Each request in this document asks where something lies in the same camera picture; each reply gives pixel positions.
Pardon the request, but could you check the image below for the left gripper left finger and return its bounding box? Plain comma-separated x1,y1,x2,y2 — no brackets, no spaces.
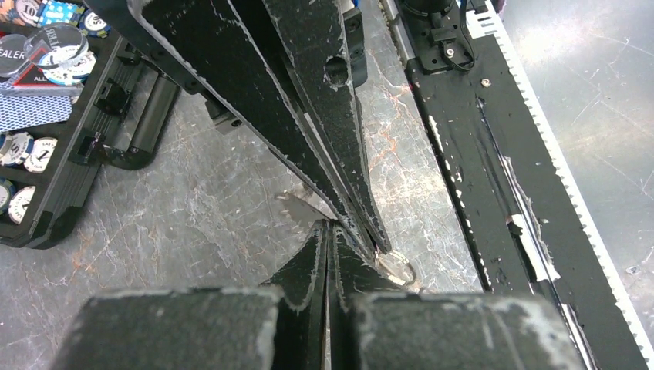
52,220,329,369

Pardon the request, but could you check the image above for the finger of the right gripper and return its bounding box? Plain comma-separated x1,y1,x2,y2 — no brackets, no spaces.
89,1,375,258
264,1,392,253

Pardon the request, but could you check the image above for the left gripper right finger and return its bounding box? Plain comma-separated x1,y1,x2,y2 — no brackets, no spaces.
329,224,583,369

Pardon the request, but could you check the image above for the black poker chip case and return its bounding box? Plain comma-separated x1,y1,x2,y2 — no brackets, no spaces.
1,1,180,249

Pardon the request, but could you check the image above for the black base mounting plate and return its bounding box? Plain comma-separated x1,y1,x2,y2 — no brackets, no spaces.
392,1,653,369

